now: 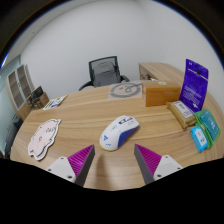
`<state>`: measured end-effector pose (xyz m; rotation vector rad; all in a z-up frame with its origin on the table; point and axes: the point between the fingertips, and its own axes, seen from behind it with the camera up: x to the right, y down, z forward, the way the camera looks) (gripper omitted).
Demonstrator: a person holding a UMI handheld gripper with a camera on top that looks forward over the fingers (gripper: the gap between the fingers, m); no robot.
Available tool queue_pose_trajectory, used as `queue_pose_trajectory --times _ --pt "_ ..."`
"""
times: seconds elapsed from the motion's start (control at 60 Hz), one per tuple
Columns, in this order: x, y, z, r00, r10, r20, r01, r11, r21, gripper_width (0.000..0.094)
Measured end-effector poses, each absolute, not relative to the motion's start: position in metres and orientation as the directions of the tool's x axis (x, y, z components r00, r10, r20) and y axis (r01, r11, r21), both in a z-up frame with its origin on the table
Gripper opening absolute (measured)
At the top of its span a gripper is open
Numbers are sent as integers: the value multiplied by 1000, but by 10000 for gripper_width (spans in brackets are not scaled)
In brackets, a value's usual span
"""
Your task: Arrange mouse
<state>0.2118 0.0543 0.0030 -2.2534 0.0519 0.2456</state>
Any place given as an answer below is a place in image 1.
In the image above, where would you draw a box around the brown cardboard box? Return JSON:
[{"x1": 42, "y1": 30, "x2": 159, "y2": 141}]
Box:
[{"x1": 141, "y1": 80, "x2": 182, "y2": 108}]

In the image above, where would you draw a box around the dark brown printed box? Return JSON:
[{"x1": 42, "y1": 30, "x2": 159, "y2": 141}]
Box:
[{"x1": 31, "y1": 92, "x2": 50, "y2": 111}]

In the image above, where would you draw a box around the white blue yellow computer mouse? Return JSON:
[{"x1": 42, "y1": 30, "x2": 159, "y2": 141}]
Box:
[{"x1": 99, "y1": 114, "x2": 140, "y2": 152}]

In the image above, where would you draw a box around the green flat packet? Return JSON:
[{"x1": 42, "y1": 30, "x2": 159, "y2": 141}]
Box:
[{"x1": 193, "y1": 108, "x2": 222, "y2": 150}]

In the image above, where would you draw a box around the black armchair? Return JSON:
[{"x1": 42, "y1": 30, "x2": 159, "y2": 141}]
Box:
[{"x1": 3, "y1": 114, "x2": 21, "y2": 158}]

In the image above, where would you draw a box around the green white printed leaflet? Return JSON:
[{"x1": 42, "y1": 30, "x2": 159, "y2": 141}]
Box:
[{"x1": 42, "y1": 94, "x2": 69, "y2": 111}]

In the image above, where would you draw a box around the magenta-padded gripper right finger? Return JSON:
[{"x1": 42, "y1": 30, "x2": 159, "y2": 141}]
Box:
[{"x1": 134, "y1": 143, "x2": 184, "y2": 185}]

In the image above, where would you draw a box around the wooden shelf unit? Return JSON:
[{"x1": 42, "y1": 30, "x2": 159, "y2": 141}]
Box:
[{"x1": 5, "y1": 64, "x2": 36, "y2": 121}]

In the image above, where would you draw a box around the pink pig-shaped mouse pad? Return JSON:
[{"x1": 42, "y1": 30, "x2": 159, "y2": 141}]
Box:
[{"x1": 27, "y1": 118, "x2": 62, "y2": 162}]

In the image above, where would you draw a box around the small blue wipes pack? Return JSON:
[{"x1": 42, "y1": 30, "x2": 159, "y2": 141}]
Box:
[{"x1": 189, "y1": 125, "x2": 209, "y2": 154}]

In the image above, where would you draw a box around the black electronic device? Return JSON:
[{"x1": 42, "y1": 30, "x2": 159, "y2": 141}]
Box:
[{"x1": 29, "y1": 85, "x2": 44, "y2": 99}]

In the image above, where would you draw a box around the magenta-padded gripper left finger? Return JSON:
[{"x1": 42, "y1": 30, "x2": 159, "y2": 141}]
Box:
[{"x1": 45, "y1": 144, "x2": 96, "y2": 187}]

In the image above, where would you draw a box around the purple standing pouch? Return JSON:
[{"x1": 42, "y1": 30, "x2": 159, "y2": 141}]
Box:
[{"x1": 179, "y1": 58, "x2": 210, "y2": 114}]

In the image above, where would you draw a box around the black mesh office chair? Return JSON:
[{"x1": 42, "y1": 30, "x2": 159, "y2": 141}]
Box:
[{"x1": 78, "y1": 55, "x2": 130, "y2": 92}]

